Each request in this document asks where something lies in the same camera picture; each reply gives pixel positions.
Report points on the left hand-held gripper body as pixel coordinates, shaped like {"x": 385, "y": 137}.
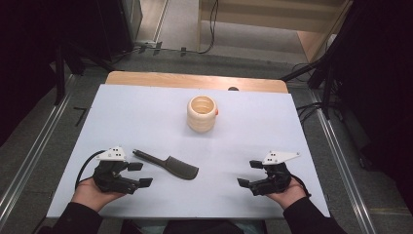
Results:
{"x": 110, "y": 177}

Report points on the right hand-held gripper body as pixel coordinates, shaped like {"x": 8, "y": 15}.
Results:
{"x": 274, "y": 178}

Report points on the person's right hand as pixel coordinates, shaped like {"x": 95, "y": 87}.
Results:
{"x": 289, "y": 196}

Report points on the person's left hand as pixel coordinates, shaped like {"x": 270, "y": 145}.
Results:
{"x": 87, "y": 195}

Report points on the black spatula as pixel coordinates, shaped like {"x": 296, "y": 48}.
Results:
{"x": 172, "y": 165}

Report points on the white table cover sheet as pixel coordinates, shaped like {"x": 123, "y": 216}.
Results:
{"x": 227, "y": 146}

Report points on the cream ribbed round holder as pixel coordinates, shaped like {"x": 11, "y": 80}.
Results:
{"x": 201, "y": 117}

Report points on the black metal stand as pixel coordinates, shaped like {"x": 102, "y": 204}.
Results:
{"x": 326, "y": 94}
{"x": 60, "y": 81}

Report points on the dark cabinet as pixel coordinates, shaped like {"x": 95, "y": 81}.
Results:
{"x": 120, "y": 26}

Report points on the light wooden platform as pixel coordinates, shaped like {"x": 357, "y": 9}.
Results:
{"x": 276, "y": 16}

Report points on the metal floor rail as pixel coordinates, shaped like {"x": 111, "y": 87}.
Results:
{"x": 35, "y": 152}
{"x": 341, "y": 162}

